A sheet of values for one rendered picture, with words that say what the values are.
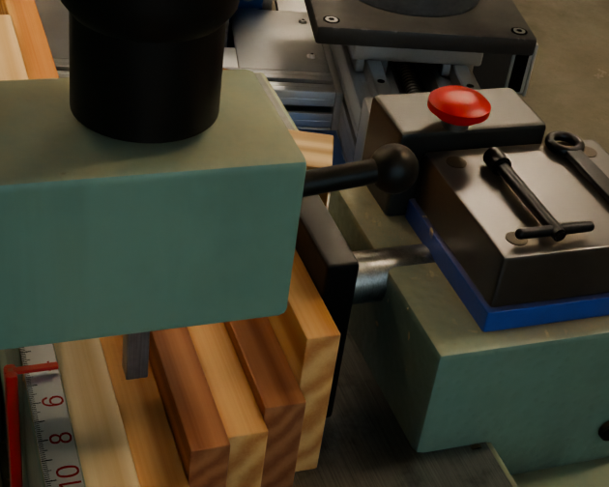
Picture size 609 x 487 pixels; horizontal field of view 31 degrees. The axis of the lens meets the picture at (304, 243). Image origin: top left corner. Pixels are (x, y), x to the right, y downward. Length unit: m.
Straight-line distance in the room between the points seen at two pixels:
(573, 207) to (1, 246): 0.27
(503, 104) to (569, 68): 2.53
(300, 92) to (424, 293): 0.67
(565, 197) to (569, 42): 2.73
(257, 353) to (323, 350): 0.03
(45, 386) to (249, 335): 0.09
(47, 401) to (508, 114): 0.27
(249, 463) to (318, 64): 0.80
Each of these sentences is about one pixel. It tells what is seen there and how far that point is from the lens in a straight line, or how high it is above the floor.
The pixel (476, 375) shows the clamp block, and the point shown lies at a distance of 0.49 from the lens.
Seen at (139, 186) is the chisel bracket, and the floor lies 1.07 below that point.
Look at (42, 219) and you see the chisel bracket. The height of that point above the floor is 1.06.
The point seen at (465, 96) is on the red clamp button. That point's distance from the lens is 0.53.
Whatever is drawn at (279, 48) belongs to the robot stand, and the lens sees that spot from 1.23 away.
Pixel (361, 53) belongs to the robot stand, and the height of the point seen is 0.78.
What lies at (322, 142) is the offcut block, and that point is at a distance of 0.65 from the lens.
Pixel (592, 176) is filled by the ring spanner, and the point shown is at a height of 1.00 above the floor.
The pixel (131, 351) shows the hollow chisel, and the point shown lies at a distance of 0.45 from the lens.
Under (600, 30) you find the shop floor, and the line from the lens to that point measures 3.37.
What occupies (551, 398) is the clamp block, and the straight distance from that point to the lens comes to 0.53.
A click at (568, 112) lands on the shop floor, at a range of 2.86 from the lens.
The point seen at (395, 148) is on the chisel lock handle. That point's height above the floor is 1.05.
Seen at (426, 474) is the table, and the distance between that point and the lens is 0.51.
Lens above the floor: 1.26
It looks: 36 degrees down
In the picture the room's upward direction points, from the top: 8 degrees clockwise
